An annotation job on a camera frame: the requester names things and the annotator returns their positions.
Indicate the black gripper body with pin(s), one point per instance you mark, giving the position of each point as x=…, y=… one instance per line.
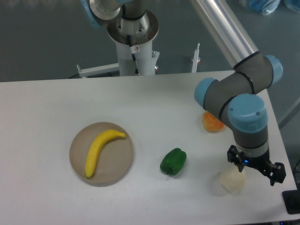
x=261, y=163

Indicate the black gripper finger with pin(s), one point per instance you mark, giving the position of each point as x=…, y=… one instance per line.
x=236, y=157
x=275, y=172

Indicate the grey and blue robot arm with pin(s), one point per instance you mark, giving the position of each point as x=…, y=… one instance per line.
x=234, y=100

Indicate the beige round plate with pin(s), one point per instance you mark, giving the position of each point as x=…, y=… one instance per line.
x=113, y=161

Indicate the yellow toy banana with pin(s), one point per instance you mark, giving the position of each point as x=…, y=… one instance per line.
x=96, y=147

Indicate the white toy garlic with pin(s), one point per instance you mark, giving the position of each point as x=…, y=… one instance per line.
x=232, y=180

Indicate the black device at table edge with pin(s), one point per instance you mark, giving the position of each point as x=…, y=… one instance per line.
x=292, y=201

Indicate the orange toy fruit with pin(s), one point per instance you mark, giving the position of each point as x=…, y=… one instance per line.
x=211, y=123

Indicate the green toy bell pepper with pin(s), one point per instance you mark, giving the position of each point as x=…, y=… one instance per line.
x=173, y=162

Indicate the white right support bracket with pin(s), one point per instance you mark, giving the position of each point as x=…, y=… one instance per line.
x=195, y=59

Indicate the white support bracket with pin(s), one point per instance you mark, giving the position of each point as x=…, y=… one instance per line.
x=93, y=71
x=195, y=59

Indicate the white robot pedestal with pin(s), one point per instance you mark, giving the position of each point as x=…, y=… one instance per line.
x=133, y=40

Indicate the white left support bracket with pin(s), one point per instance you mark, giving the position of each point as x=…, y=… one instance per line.
x=93, y=71

